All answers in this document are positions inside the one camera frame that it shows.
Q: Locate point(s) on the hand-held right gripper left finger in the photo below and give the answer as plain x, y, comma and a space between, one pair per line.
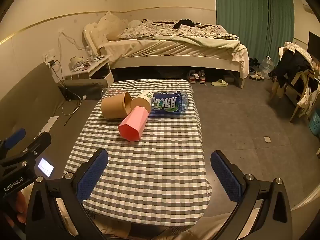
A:
92, 173

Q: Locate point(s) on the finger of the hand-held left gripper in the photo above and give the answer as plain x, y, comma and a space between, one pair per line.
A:
15, 135
37, 142

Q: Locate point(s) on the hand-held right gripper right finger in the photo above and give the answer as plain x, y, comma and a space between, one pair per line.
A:
226, 177

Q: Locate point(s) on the pink hexagonal cup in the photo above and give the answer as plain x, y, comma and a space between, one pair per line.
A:
133, 125

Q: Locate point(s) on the clear plastic cup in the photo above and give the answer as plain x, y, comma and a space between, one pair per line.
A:
112, 91

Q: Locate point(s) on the green print paper cup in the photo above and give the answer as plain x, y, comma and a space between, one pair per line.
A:
143, 100

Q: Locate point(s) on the person's left hand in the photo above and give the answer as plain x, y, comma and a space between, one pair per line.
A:
19, 205

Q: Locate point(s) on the white paper sheet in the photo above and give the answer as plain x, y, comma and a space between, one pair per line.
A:
48, 125

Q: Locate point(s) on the small paper scrap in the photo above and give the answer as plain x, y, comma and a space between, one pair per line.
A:
267, 139

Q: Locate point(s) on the grey checkered tablecloth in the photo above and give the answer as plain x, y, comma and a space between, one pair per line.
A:
150, 167

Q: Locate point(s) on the brown paper bowl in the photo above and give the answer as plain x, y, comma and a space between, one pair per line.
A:
112, 105

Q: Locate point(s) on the blue label plastic bottle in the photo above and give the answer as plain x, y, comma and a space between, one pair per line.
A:
167, 103

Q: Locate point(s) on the light green slipper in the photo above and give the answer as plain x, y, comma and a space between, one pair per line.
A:
220, 82

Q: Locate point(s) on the white nightstand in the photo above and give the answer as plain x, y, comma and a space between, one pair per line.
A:
97, 67

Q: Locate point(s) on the small water bottle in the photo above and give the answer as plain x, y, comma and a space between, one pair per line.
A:
88, 53

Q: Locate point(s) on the grey red sneaker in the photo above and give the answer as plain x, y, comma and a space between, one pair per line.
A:
192, 77
202, 77

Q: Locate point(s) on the teal laundry basket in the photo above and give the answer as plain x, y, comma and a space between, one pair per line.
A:
315, 123

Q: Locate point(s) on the pale shoes pair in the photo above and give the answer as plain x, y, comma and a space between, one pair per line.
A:
257, 76

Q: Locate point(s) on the wooden chair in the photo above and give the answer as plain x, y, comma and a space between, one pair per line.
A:
301, 97

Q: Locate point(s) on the large clear water jug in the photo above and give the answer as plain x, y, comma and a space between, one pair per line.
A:
266, 67

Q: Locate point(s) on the white bed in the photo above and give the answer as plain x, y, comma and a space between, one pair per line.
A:
175, 60

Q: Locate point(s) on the dark clothes pile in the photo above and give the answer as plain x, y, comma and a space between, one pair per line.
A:
290, 65

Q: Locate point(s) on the cream pillow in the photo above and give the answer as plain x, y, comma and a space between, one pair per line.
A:
110, 26

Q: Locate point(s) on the checked cream cloth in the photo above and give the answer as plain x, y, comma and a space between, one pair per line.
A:
303, 52

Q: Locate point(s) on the floral blanket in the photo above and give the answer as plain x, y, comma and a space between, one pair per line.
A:
175, 31

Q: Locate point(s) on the black television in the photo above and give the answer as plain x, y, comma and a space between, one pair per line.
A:
314, 45

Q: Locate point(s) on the black garment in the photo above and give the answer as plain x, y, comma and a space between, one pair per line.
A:
185, 23

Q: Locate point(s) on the green curtain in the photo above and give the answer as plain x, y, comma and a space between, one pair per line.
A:
250, 17

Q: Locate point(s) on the wall power strip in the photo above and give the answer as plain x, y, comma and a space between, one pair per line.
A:
50, 62

